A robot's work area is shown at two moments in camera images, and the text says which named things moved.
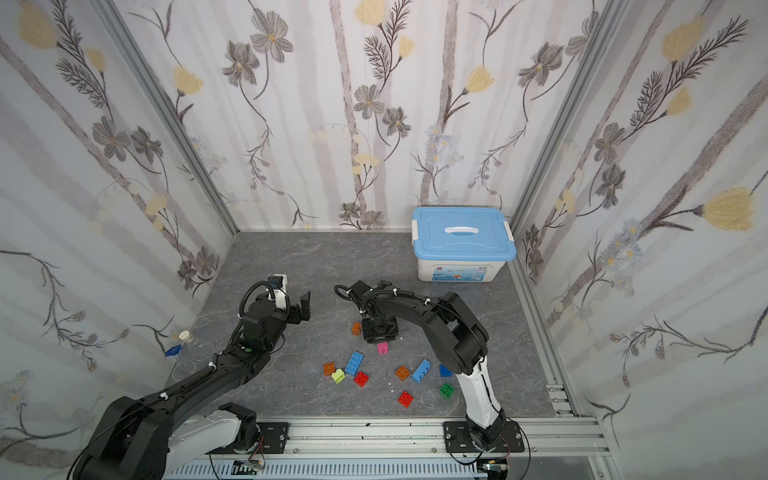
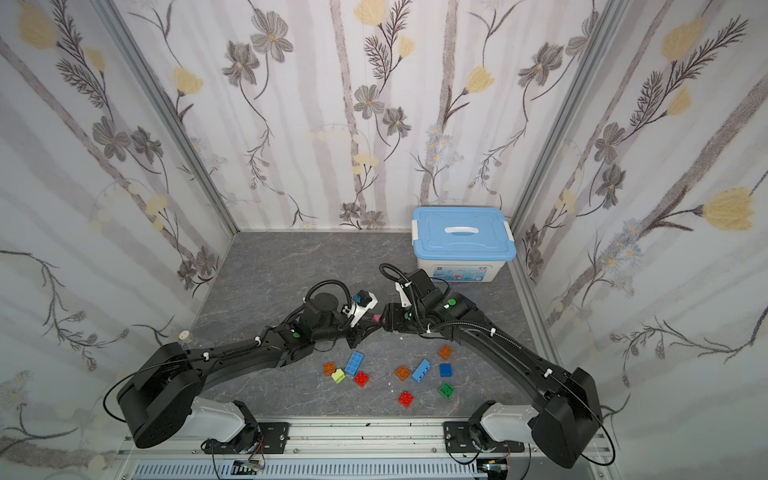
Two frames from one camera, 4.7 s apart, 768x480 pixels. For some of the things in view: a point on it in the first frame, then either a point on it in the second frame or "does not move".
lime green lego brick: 338,375 does not move
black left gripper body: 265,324 → 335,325
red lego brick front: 405,399 does not move
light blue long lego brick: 354,363 does not move
